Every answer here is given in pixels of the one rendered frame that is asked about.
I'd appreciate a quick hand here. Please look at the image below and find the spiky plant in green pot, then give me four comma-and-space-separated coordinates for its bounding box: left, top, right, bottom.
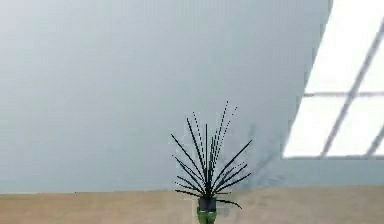
170, 100, 253, 224

